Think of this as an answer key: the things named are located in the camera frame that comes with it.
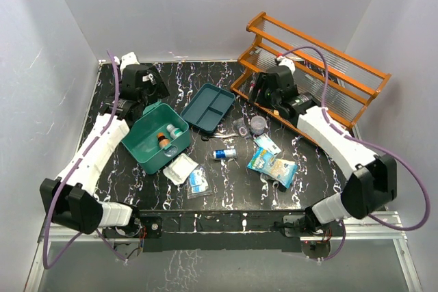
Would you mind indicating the orange wooden shelf rack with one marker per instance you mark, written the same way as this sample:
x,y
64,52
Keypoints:
x,y
347,85

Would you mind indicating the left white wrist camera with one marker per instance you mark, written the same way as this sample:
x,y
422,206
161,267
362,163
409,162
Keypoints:
x,y
125,60

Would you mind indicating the blue white bandage roll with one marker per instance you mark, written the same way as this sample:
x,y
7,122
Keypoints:
x,y
229,153

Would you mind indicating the bagged tape roll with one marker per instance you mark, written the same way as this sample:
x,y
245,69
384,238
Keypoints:
x,y
242,130

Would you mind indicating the blue white mask packet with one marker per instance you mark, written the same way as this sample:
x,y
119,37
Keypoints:
x,y
265,142

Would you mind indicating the beige cotton ball bag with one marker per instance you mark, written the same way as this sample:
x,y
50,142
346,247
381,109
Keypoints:
x,y
282,171

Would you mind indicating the blue cotton swab bag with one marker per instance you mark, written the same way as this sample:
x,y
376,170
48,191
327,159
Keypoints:
x,y
262,161

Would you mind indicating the orange cap medicine bottle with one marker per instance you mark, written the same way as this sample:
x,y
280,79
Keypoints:
x,y
163,141

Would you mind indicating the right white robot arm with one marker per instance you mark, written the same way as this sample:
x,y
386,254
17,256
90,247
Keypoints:
x,y
371,179

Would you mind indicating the blue white bandage packet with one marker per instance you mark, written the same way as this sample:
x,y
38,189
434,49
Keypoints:
x,y
198,183

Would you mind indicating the green medicine kit box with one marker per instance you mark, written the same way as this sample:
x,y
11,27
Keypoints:
x,y
141,140

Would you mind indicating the clear round plastic jar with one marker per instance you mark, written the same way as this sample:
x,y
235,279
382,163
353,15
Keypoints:
x,y
257,125

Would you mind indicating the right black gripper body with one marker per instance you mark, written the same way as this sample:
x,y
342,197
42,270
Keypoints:
x,y
261,94

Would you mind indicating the aluminium frame rail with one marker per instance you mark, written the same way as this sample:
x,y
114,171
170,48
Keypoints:
x,y
371,255

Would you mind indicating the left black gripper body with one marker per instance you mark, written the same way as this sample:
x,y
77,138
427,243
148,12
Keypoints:
x,y
155,92

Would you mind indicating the white green medicine bottle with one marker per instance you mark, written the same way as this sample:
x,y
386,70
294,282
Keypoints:
x,y
174,131

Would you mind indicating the white gauze packet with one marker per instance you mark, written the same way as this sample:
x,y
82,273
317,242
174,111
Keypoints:
x,y
179,170

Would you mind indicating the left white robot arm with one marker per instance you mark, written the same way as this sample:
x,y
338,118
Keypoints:
x,y
69,198

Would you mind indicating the black front base bar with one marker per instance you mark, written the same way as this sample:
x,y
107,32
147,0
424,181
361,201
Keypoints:
x,y
222,230

